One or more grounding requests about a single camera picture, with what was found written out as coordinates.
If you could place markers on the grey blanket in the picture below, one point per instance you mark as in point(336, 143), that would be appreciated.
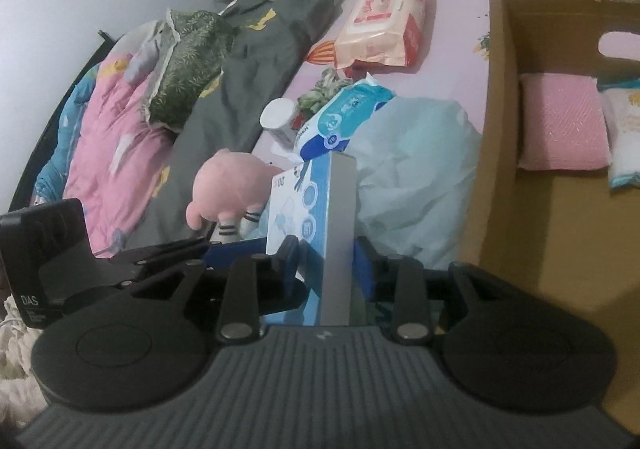
point(225, 79)

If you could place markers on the blue and grey box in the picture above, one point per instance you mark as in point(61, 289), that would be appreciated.
point(310, 209)

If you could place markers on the green leaf print pillow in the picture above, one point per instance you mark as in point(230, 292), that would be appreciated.
point(185, 64)

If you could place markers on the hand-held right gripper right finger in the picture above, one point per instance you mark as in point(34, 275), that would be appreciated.
point(364, 274)

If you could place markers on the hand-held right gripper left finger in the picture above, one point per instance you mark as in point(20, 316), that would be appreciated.
point(290, 259)

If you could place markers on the pink towel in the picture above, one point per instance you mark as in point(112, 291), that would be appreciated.
point(565, 124)

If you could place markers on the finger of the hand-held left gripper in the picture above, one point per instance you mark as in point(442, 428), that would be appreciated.
point(235, 251)

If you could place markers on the orange wet wipes pack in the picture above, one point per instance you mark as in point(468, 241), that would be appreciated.
point(380, 24)

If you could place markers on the white jar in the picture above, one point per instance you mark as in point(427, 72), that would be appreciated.
point(277, 116)

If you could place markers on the green scrunchie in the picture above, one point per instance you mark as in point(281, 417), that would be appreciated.
point(320, 96)

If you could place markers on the pink plush toy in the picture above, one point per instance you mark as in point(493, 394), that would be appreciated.
point(225, 184)

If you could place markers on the white soft packet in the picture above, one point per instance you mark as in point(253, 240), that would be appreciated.
point(625, 139)

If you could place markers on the white knitted cloth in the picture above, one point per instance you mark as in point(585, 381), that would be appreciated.
point(15, 354)

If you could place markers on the pink printed quilt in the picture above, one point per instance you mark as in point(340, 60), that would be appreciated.
point(110, 139)

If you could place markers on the blue wet wipes pack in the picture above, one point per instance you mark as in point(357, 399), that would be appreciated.
point(330, 119)

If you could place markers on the brown cardboard box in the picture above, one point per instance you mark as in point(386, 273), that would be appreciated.
point(560, 209)

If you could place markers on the white plastic bag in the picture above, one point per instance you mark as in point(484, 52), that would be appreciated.
point(415, 169)

